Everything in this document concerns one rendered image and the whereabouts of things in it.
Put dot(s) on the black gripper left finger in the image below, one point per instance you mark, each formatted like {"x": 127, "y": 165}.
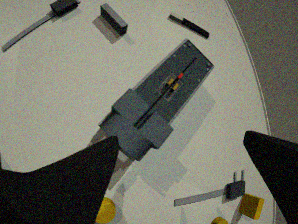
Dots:
{"x": 69, "y": 191}

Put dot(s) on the yellow cube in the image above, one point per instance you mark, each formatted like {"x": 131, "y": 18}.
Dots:
{"x": 251, "y": 206}

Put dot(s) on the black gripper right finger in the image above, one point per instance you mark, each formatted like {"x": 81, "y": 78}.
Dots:
{"x": 277, "y": 163}

